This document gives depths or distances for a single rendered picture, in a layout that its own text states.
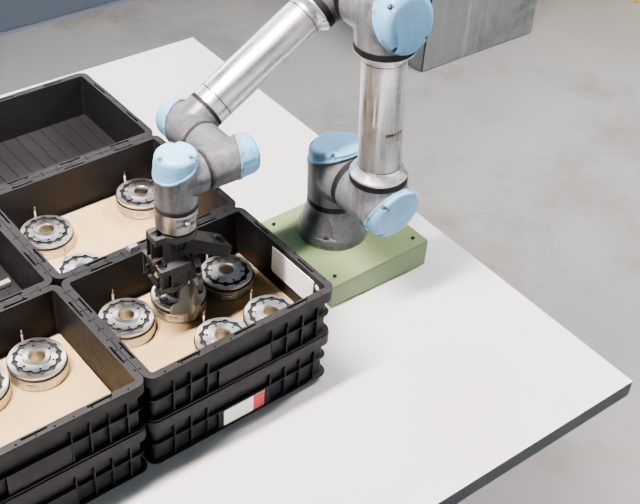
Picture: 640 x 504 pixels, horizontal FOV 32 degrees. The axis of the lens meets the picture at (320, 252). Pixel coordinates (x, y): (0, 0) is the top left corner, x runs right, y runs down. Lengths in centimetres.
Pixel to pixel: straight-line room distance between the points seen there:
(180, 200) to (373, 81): 43
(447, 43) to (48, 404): 293
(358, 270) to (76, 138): 71
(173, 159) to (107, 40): 282
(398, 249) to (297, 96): 198
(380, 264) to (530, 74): 238
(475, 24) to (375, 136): 255
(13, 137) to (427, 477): 120
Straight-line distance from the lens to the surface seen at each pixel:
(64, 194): 235
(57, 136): 260
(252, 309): 208
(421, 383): 221
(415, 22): 199
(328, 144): 230
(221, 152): 192
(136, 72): 307
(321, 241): 237
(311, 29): 207
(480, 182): 396
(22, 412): 198
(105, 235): 231
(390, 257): 238
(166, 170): 186
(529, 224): 381
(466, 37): 463
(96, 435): 190
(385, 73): 204
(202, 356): 190
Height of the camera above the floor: 228
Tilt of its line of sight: 40 degrees down
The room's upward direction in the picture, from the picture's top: 5 degrees clockwise
